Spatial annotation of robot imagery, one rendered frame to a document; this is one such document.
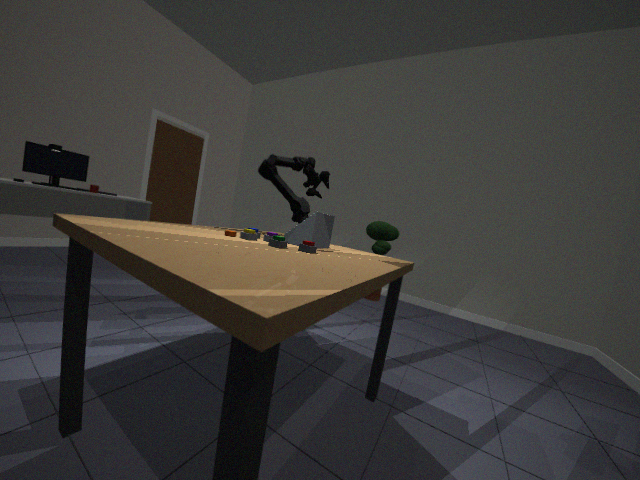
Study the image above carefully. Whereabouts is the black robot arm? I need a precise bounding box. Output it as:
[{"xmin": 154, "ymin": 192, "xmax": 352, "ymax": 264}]
[{"xmin": 258, "ymin": 154, "xmax": 316, "ymax": 224}]

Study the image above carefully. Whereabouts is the yellow button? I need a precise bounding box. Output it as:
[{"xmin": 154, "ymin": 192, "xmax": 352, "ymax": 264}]
[{"xmin": 239, "ymin": 229, "xmax": 258, "ymax": 241}]

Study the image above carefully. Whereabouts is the red button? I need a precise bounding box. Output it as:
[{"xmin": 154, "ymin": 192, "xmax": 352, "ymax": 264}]
[{"xmin": 298, "ymin": 241, "xmax": 317, "ymax": 253}]

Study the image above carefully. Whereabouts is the green button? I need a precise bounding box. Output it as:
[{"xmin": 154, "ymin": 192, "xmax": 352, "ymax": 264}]
[{"xmin": 268, "ymin": 236, "xmax": 288, "ymax": 248}]

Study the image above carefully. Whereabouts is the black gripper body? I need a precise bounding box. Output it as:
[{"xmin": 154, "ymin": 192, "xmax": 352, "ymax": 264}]
[{"xmin": 306, "ymin": 171, "xmax": 330, "ymax": 196}]

